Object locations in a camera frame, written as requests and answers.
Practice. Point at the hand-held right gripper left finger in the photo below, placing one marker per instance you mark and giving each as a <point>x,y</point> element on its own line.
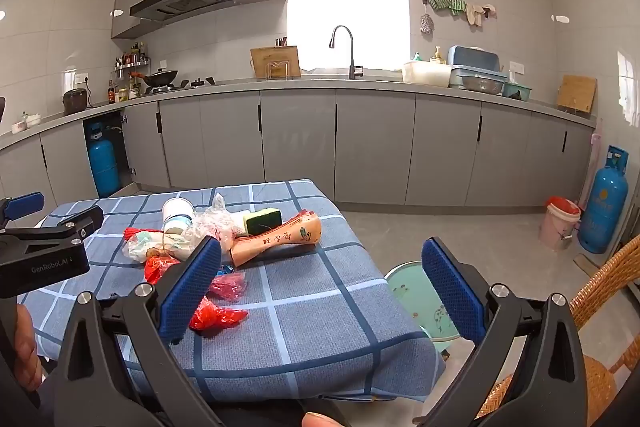
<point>190,287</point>

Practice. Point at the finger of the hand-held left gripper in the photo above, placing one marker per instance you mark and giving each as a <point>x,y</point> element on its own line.
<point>25,204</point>
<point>75,222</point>

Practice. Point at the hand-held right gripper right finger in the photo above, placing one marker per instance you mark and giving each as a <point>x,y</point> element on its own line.
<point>452,292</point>

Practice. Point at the red crinkled wrapper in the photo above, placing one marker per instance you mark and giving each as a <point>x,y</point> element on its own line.
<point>160,269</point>

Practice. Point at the green enamel basin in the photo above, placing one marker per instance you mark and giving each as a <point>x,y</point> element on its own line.
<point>405,292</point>

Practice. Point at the striped white paper cup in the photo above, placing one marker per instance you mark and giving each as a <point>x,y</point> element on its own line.
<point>177,212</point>

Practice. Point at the sponge with dark scouring pad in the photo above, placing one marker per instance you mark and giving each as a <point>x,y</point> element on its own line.
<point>262,222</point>

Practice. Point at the tan paper packaging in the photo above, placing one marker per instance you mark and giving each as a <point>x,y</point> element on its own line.
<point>280,242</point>

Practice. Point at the person's left hand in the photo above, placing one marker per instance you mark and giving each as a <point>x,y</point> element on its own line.
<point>27,347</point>

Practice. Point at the person's right hand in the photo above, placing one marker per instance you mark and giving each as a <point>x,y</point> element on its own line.
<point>322,421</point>

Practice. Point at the pink plastic bag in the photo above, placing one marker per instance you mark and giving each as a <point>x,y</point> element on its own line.
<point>230,285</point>

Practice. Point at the red plastic bag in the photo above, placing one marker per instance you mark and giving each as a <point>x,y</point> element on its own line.
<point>220,317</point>

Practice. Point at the white plastic bag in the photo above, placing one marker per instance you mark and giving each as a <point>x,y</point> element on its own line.
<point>150,248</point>

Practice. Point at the blue gas cylinder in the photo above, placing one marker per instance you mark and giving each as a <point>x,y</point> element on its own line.
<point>102,167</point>
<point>602,207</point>

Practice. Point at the clear plastic bag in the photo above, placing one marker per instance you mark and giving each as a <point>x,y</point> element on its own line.
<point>210,227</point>

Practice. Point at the small white bowls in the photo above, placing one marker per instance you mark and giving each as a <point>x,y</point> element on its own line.
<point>27,122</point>

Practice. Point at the pink plastic bucket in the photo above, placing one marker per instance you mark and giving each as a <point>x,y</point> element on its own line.
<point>555,229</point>

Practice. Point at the blue checked tablecloth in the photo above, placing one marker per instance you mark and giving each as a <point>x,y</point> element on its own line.
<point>310,302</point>

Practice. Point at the dark sauce bottle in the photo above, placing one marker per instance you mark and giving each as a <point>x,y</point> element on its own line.
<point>111,94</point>

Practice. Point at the red bucket liner bag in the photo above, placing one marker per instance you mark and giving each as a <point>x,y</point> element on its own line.
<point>562,203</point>

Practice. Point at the wicker chair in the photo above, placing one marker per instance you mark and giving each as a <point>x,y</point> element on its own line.
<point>600,287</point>

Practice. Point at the black wok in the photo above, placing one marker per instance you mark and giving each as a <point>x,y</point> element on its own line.
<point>162,78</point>

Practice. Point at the grey base cabinets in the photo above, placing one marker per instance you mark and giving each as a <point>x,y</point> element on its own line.
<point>375,142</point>

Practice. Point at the seasoning rack with bottles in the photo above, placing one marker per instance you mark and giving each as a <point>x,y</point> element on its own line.
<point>131,57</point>

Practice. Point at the gas stove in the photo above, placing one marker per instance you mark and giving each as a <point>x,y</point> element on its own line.
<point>195,83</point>

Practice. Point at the metal basin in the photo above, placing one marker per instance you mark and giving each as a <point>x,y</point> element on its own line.
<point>482,85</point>

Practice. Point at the green plastic basket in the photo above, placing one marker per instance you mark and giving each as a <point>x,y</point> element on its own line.
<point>517,91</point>

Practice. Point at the white plastic container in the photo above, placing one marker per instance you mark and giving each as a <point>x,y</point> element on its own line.
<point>427,74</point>

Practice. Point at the wooden cutting board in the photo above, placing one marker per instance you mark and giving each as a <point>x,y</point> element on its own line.
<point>575,94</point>
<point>275,59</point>

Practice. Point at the blue dish rack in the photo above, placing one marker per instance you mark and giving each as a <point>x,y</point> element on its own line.
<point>472,57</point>

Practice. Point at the soap pump bottle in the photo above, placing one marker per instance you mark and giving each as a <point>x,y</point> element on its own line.
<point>438,56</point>

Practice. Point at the grey kitchen countertop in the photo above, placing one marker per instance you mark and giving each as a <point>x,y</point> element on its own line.
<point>310,83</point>

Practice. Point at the dark kitchen faucet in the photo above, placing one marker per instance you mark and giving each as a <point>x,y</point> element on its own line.
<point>351,57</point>

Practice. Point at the grey hanging duster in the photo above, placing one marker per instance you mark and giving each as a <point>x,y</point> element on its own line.
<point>425,24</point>

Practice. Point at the beige rubber gloves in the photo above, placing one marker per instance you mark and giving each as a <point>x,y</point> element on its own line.
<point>477,13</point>

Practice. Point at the green striped towel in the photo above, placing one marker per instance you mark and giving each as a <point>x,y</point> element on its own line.
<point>447,3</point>

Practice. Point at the white wall outlet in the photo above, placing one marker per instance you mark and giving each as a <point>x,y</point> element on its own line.
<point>517,68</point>
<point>81,80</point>

